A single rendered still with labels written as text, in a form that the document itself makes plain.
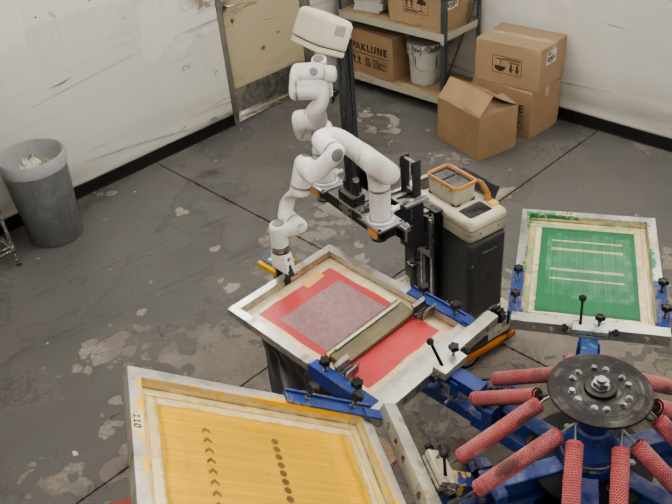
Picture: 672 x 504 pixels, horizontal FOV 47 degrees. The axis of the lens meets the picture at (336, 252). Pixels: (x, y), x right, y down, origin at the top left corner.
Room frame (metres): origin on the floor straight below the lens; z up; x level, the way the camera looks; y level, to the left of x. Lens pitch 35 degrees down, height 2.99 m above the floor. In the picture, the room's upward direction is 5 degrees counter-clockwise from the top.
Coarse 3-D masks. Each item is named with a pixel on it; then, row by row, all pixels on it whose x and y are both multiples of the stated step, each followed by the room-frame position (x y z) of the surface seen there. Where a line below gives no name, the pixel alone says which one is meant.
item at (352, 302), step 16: (336, 272) 2.67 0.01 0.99; (304, 288) 2.58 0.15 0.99; (320, 288) 2.57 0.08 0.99; (336, 288) 2.56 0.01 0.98; (352, 288) 2.55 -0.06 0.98; (320, 304) 2.47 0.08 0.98; (336, 304) 2.46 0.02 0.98; (352, 304) 2.45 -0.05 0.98; (368, 304) 2.44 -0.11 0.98; (384, 304) 2.44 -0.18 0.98; (352, 320) 2.35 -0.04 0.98; (416, 320) 2.33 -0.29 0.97; (400, 336) 2.24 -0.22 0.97; (416, 336) 2.23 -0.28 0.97; (400, 352) 2.15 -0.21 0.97
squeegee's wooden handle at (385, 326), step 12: (396, 312) 2.34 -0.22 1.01; (408, 312) 2.34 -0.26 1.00; (384, 324) 2.28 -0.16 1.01; (396, 324) 2.28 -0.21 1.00; (360, 336) 2.21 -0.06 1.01; (372, 336) 2.22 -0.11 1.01; (384, 336) 2.23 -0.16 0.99; (348, 348) 2.16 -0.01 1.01; (360, 348) 2.16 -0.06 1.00; (336, 360) 2.10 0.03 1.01
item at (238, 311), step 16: (320, 256) 2.74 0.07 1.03; (336, 256) 2.75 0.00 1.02; (304, 272) 2.68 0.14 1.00; (368, 272) 2.61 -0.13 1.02; (272, 288) 2.55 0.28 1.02; (400, 288) 2.49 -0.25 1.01; (240, 304) 2.46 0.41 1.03; (256, 304) 2.49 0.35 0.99; (240, 320) 2.38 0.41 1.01; (256, 320) 2.35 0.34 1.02; (448, 320) 2.29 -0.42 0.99; (272, 336) 2.26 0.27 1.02; (448, 336) 2.18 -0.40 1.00; (288, 352) 2.17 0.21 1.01; (304, 352) 2.15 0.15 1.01; (432, 352) 2.10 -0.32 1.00; (304, 368) 2.11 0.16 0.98; (416, 368) 2.03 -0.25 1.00
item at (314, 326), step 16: (288, 304) 2.48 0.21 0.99; (304, 304) 2.47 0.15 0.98; (272, 320) 2.39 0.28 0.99; (288, 320) 2.38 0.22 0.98; (304, 320) 2.37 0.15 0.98; (320, 320) 2.37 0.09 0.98; (336, 320) 2.36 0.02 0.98; (304, 336) 2.28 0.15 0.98; (320, 336) 2.27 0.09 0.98; (336, 336) 2.27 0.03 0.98; (320, 352) 2.19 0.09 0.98; (368, 352) 2.17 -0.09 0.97; (384, 352) 2.16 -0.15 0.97; (368, 368) 2.08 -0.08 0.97; (384, 368) 2.08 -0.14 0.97; (368, 384) 2.00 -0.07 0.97
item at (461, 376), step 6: (456, 372) 1.94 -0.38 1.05; (462, 372) 1.94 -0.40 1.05; (468, 372) 1.94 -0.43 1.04; (438, 378) 1.97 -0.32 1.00; (450, 378) 1.93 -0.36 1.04; (456, 378) 1.92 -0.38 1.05; (462, 378) 1.91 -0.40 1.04; (468, 378) 1.91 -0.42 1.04; (474, 378) 1.91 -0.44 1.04; (462, 384) 1.89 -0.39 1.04; (468, 384) 1.88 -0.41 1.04; (474, 384) 1.88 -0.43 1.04; (480, 384) 1.88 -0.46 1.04; (486, 384) 1.88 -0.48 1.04; (462, 390) 1.89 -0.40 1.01; (468, 390) 1.87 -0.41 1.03; (474, 390) 1.85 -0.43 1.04; (480, 390) 1.86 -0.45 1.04; (468, 396) 1.87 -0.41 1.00
